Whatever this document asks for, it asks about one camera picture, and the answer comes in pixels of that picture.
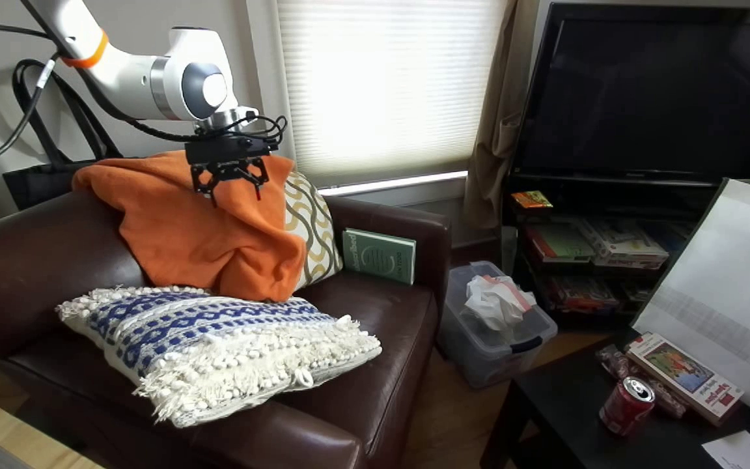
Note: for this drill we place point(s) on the white paper sheet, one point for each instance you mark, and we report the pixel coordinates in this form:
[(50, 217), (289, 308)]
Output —
[(739, 453)]

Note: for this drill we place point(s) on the blue and white fringed pillow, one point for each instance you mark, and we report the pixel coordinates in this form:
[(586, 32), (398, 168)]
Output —
[(219, 345)]

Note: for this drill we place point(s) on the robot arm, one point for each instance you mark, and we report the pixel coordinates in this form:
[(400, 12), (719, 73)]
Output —
[(134, 81)]

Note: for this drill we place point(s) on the white paper bag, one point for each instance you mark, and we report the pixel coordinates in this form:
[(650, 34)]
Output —
[(726, 286)]

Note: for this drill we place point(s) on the wooden table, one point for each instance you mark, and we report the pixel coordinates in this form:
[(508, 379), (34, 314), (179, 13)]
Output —
[(17, 433)]

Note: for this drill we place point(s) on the red soda can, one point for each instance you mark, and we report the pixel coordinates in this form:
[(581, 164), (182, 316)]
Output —
[(625, 407)]

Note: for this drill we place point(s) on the white window blind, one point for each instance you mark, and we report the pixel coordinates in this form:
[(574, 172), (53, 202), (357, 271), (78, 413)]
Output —
[(388, 85)]

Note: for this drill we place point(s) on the black tote bag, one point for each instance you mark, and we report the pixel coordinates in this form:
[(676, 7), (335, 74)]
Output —
[(43, 182)]

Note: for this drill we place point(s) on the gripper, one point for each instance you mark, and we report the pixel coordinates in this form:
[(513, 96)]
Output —
[(225, 150)]

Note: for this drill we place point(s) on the orange towel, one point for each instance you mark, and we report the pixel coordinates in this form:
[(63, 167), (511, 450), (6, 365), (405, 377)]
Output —
[(186, 241)]

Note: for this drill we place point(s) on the black television stand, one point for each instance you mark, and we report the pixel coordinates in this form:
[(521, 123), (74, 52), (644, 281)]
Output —
[(609, 195)]

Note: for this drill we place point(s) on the black side table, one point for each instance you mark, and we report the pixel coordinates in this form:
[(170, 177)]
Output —
[(564, 417)]

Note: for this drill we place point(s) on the green book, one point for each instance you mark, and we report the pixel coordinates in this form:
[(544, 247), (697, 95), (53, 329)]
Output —
[(378, 255)]

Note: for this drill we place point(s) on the illustrated book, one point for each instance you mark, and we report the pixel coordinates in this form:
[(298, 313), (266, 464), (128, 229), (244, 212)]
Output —
[(684, 374)]

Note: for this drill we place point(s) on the clear plastic storage bin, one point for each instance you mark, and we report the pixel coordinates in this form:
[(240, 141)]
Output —
[(479, 355)]

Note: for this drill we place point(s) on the brown leather sofa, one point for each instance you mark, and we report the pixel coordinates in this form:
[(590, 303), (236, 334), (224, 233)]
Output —
[(362, 365)]

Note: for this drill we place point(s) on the crumpled white paper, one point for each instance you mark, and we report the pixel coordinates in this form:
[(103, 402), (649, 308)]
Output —
[(495, 303)]

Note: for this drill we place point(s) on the stack of board games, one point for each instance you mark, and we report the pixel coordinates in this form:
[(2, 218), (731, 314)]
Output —
[(609, 244), (583, 293)]

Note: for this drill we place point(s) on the small orange box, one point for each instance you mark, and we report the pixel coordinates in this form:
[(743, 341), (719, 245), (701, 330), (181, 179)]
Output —
[(531, 199)]

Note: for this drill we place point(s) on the beige curtain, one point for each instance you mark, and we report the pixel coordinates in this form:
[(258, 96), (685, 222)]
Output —
[(499, 130)]

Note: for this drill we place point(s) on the gold and white patterned pillow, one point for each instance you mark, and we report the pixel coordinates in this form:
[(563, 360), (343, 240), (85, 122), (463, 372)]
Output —
[(313, 228)]

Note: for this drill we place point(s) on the black television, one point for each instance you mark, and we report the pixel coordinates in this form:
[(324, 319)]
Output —
[(648, 91)]

